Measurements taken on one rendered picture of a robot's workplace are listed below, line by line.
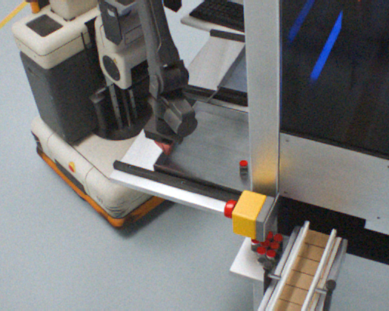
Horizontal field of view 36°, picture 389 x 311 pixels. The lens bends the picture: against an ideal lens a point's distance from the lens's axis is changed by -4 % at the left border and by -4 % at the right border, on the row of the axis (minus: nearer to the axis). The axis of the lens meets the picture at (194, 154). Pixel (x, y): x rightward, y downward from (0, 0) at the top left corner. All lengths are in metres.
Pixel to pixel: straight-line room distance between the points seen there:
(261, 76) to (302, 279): 0.45
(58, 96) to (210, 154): 0.95
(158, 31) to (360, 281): 0.75
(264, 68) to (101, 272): 1.57
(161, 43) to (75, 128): 1.19
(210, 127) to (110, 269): 1.01
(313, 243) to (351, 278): 0.18
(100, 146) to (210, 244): 0.60
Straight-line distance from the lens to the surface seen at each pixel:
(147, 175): 1.57
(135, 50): 2.14
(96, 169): 2.48
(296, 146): 1.21
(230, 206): 1.32
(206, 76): 1.86
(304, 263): 1.34
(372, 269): 1.45
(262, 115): 1.19
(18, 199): 2.87
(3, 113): 3.35
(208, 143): 1.64
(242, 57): 1.92
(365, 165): 1.20
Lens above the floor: 2.04
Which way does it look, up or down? 46 degrees down
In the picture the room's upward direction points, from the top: 7 degrees counter-clockwise
